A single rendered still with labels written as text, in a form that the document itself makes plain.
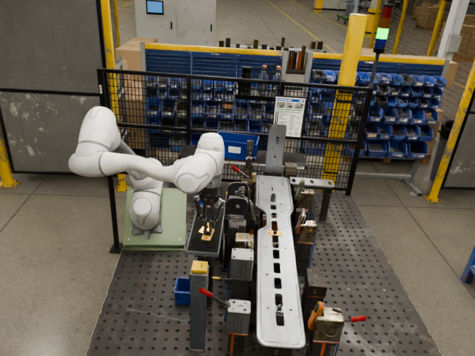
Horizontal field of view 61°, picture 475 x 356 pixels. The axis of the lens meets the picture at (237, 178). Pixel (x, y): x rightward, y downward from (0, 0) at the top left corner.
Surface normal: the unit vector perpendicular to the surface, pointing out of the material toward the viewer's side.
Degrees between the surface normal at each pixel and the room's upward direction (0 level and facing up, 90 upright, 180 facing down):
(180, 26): 90
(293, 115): 90
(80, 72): 92
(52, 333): 0
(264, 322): 0
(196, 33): 90
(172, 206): 42
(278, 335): 0
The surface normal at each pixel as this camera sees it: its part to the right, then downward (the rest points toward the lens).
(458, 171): 0.04, 0.48
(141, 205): 0.09, -0.25
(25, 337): 0.06, -0.88
